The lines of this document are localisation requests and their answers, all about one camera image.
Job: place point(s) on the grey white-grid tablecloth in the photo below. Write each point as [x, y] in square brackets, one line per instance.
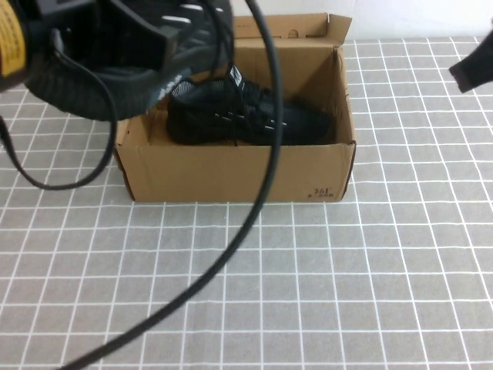
[385, 270]

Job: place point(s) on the brown cardboard shoe box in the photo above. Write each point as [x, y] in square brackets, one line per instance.
[231, 173]

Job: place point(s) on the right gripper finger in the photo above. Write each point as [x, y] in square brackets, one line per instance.
[473, 65]

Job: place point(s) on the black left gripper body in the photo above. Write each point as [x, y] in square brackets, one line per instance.
[77, 23]

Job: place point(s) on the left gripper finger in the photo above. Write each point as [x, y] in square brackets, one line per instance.
[150, 42]

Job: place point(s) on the black sneaker with white stripes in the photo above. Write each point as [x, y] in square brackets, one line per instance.
[308, 123]
[77, 96]

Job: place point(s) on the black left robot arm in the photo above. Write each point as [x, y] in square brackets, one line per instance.
[9, 38]

